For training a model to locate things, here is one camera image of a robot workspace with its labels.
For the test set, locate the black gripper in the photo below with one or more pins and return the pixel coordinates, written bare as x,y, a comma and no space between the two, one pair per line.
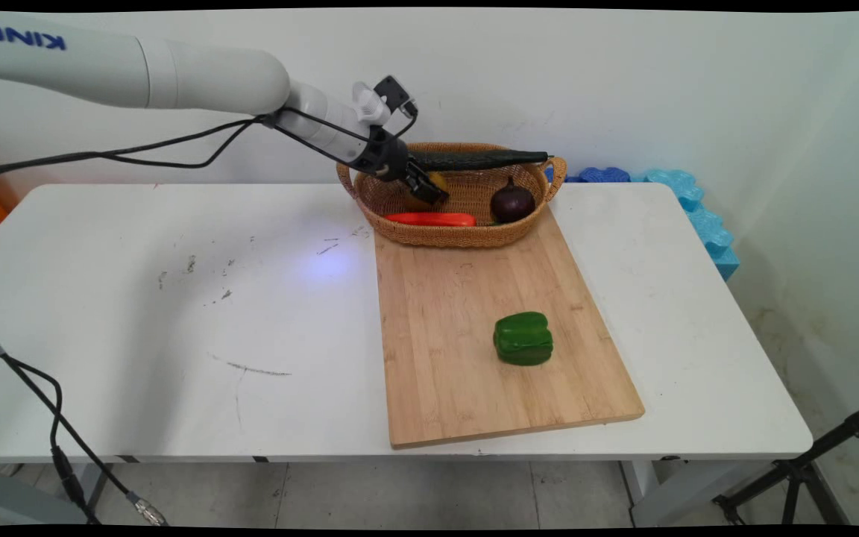
388,158

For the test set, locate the yellow-brown potato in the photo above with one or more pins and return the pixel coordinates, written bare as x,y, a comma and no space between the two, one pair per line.
438,180

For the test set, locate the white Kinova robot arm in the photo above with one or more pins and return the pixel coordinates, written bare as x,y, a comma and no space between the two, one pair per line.
176,74

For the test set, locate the orange carrot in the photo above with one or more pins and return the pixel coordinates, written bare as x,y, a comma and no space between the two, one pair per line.
429,218

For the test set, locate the woven wicker basket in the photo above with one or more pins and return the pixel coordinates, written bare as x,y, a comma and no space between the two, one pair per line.
467,201

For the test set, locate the dark green cucumber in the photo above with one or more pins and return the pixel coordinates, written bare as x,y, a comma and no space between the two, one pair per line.
489,158

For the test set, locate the dark purple onion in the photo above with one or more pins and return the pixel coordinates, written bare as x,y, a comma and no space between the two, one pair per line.
512,203

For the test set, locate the wooden cutting board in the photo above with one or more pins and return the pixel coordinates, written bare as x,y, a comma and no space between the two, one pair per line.
474,335

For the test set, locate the dark blue foam piece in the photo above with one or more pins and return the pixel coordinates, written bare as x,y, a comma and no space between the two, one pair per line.
601,175

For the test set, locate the green bell pepper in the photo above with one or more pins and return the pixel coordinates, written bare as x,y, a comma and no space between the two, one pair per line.
523,339

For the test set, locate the light blue foam piece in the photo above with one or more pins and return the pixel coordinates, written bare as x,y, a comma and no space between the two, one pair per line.
702,216

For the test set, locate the white table leg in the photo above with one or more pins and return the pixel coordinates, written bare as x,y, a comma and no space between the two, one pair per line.
653,492
27,496

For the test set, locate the black tripod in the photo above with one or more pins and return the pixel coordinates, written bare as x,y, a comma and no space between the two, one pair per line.
795,473

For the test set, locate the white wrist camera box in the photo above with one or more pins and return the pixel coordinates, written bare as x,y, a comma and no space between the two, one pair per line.
385,97

